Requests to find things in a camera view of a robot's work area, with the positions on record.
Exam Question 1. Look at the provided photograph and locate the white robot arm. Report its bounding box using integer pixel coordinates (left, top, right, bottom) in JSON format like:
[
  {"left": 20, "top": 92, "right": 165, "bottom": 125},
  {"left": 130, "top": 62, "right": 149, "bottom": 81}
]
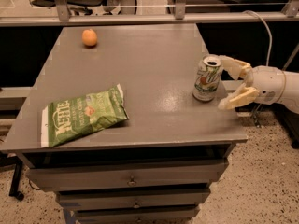
[{"left": 218, "top": 55, "right": 299, "bottom": 114}]

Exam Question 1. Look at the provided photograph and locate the black caster leg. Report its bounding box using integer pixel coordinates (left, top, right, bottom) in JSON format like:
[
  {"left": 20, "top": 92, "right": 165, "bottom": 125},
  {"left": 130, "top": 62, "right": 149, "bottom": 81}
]
[{"left": 0, "top": 152, "right": 24, "bottom": 201}]

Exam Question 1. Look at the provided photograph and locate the white cable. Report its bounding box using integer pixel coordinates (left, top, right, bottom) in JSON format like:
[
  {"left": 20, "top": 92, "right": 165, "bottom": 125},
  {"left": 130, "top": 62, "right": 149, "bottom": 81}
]
[{"left": 242, "top": 10, "right": 274, "bottom": 67}]

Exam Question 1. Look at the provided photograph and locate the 7up soda can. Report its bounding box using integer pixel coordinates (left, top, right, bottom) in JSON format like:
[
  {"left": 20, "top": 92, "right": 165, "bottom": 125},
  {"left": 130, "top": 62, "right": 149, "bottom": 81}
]
[{"left": 192, "top": 54, "right": 223, "bottom": 102}]

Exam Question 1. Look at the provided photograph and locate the grey metal railing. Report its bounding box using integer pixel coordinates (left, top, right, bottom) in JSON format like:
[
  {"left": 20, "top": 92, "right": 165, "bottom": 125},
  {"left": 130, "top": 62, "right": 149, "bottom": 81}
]
[{"left": 0, "top": 0, "right": 299, "bottom": 27}]

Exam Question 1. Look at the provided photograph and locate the green Kettle chips bag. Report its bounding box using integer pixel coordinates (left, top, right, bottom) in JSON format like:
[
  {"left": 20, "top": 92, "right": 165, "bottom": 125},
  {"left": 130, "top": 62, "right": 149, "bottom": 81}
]
[{"left": 41, "top": 84, "right": 129, "bottom": 147}]

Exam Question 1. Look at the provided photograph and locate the orange fruit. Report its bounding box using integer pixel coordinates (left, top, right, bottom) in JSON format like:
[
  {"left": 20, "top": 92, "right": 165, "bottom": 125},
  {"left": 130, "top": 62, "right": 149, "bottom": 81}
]
[{"left": 82, "top": 29, "right": 97, "bottom": 47}]

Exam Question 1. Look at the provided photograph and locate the grey drawer cabinet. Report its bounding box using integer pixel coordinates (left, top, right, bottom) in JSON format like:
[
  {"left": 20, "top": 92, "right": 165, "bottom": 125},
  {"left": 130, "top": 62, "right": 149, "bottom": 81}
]
[{"left": 3, "top": 24, "right": 247, "bottom": 224}]

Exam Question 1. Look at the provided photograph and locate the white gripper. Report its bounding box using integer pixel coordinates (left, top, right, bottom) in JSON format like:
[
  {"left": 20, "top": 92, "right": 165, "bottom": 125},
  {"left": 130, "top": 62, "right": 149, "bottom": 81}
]
[{"left": 218, "top": 55, "right": 285, "bottom": 110}]

